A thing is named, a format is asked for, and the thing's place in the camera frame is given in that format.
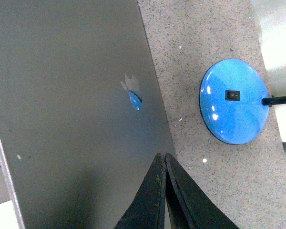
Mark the grey laptop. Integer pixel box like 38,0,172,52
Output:
0,0,174,229

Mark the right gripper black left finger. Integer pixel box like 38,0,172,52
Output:
115,154,166,229

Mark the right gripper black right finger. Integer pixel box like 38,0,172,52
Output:
165,154,238,229

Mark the blue desk lamp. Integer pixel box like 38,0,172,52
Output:
199,58,286,145

